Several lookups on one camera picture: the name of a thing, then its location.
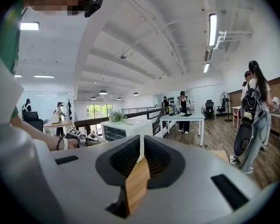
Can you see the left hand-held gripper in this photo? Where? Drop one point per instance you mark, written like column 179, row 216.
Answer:
column 73, row 134

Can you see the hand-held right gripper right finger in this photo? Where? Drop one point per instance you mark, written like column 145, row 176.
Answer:
column 196, row 171

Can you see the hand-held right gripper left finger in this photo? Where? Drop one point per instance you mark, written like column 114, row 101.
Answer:
column 88, row 171

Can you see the white oven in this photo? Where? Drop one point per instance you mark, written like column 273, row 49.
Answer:
column 140, row 125

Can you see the person's left forearm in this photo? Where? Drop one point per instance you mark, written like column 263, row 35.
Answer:
column 37, row 136

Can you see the dark phone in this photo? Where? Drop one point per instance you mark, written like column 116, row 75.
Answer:
column 206, row 146

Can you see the pale artificial flower bouquet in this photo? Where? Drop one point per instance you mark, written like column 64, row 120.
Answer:
column 116, row 116

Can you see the white wristband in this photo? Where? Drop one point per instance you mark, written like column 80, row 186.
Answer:
column 65, row 143

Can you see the white power strip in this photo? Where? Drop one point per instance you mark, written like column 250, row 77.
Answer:
column 234, row 160

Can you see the long wooden desk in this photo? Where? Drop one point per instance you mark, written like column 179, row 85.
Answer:
column 58, row 123

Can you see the black coat rack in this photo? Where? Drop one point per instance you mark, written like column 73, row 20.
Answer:
column 68, row 106

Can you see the dark metal railing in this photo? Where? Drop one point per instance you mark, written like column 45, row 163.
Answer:
column 135, row 113

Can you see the round pendant lamp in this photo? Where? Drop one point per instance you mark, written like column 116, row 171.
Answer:
column 135, row 93
column 102, row 92

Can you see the wooden table with white legs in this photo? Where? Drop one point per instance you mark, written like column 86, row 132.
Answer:
column 136, row 185

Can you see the black oval hard case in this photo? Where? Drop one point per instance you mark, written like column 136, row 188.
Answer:
column 243, row 141

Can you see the black mat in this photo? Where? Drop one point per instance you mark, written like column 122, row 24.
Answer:
column 188, row 114

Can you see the white flowers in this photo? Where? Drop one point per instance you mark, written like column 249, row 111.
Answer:
column 182, row 114

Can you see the black mesh office chair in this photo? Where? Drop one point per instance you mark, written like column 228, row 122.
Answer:
column 209, row 107

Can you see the white side table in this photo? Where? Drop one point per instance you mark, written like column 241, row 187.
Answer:
column 235, row 112

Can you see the black standing fan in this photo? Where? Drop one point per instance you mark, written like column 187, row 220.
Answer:
column 226, row 100

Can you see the black backpack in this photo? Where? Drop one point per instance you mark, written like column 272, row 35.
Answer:
column 252, row 101

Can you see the short ceiling tube light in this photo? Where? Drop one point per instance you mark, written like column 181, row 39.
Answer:
column 206, row 67

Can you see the ceiling air conditioner unit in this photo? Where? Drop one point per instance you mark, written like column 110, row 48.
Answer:
column 209, row 53

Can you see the green shirt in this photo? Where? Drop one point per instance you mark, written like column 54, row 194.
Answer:
column 10, row 43

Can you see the square ceiling panel light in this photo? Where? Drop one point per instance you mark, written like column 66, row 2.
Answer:
column 29, row 26

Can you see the white ceiling pipes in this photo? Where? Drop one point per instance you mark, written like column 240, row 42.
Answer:
column 233, row 35

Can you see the long ceiling tube light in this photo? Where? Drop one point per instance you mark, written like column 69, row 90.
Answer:
column 212, row 29

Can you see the black head-mounted camera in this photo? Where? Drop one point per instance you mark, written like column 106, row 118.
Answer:
column 93, row 7

